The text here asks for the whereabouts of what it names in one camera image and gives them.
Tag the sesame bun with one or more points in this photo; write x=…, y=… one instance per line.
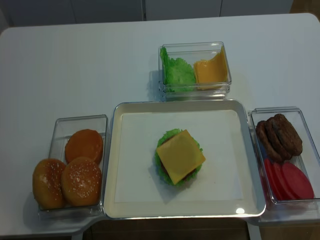
x=46, y=184
x=81, y=182

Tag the green lettuce on burger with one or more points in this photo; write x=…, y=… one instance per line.
x=160, y=173

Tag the yellow cheese slice on burger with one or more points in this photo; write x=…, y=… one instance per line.
x=180, y=155

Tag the green lettuce in container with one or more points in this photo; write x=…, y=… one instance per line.
x=179, y=76

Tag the clear lettuce cheese container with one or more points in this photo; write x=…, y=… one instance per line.
x=191, y=53

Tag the yellow cheese slices stack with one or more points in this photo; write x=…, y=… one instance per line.
x=213, y=71

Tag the plain bun bottom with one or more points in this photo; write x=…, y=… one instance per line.
x=85, y=143

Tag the clear bun container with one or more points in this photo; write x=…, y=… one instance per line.
x=63, y=130

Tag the brown patty back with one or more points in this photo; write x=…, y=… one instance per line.
x=271, y=152

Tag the red tomato slice back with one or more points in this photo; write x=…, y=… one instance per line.
x=272, y=179

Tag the red tomato slice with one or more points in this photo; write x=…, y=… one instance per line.
x=272, y=179
x=281, y=184
x=297, y=182

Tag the white metal tray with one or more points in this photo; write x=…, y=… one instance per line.
x=252, y=204

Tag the brown patty front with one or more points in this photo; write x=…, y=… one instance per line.
x=283, y=137

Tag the clear patty tomato container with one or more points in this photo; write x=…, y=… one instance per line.
x=297, y=210

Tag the red tomato slice middle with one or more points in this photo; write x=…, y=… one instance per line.
x=281, y=184

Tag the red tomato slice front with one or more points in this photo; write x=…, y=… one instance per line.
x=297, y=182

